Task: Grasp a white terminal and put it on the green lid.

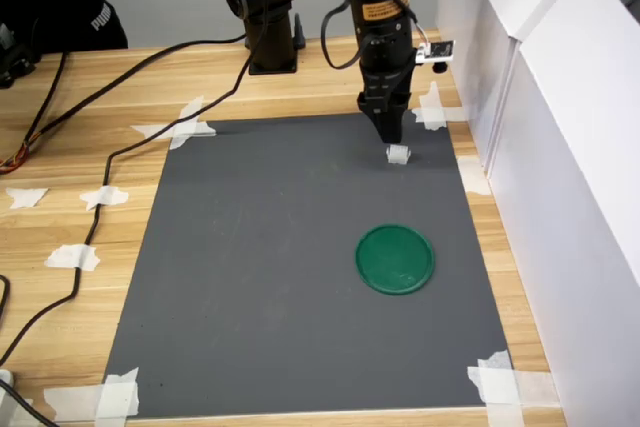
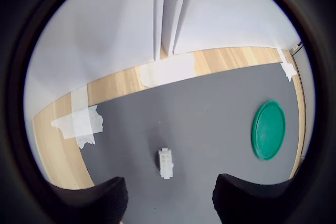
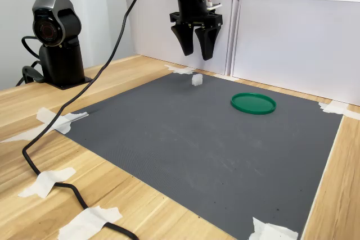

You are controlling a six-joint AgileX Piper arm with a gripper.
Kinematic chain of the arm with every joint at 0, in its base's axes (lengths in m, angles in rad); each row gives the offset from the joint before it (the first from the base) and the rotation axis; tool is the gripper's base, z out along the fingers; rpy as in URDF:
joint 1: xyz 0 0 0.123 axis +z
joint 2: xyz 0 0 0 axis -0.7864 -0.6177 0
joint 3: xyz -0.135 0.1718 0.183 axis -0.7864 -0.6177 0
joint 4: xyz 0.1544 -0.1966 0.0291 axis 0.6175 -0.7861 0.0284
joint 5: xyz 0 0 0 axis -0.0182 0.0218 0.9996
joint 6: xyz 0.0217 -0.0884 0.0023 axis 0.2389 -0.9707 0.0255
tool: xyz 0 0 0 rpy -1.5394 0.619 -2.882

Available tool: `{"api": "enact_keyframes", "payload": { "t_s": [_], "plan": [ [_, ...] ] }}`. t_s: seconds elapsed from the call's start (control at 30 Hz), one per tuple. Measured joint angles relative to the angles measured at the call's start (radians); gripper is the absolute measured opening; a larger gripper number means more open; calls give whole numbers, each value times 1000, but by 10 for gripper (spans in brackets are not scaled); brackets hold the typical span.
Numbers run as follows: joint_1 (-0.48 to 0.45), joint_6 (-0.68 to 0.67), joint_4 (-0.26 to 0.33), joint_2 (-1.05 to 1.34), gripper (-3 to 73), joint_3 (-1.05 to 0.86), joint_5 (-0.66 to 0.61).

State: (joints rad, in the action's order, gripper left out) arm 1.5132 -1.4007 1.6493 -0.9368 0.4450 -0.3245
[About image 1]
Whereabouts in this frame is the small white plastic terminal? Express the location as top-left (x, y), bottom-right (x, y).
top-left (385, 144), bottom-right (414, 167)

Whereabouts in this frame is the round green lid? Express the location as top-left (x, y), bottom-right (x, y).
top-left (354, 223), bottom-right (436, 298)

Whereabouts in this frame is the white tape piece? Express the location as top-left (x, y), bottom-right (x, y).
top-left (4, 186), bottom-right (50, 211)
top-left (130, 94), bottom-right (218, 151)
top-left (42, 366), bottom-right (142, 422)
top-left (466, 349), bottom-right (559, 427)
top-left (78, 185), bottom-right (130, 212)
top-left (456, 155), bottom-right (494, 197)
top-left (43, 243), bottom-right (102, 272)
top-left (409, 80), bottom-right (465, 131)

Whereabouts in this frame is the white partition panel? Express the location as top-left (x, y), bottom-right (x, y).
top-left (487, 0), bottom-right (640, 427)
top-left (433, 0), bottom-right (587, 181)

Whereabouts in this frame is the dark grey mat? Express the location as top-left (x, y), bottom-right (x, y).
top-left (102, 111), bottom-right (514, 421)

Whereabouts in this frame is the person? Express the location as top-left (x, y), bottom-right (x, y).
top-left (0, 0), bottom-right (130, 54)

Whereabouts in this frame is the black device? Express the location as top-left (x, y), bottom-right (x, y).
top-left (0, 21), bottom-right (37, 90)

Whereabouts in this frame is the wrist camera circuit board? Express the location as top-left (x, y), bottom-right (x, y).
top-left (415, 39), bottom-right (457, 74)

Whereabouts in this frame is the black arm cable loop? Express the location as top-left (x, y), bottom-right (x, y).
top-left (321, 0), bottom-right (362, 71)

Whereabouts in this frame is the black cable with coloured wires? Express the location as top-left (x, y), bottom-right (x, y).
top-left (0, 34), bottom-right (249, 176)

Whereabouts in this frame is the long black taped cable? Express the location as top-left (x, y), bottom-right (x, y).
top-left (0, 31), bottom-right (259, 366)

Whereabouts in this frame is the short black cable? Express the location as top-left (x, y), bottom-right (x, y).
top-left (9, 49), bottom-right (69, 158)

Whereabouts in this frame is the thick black cable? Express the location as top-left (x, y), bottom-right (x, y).
top-left (0, 379), bottom-right (59, 427)

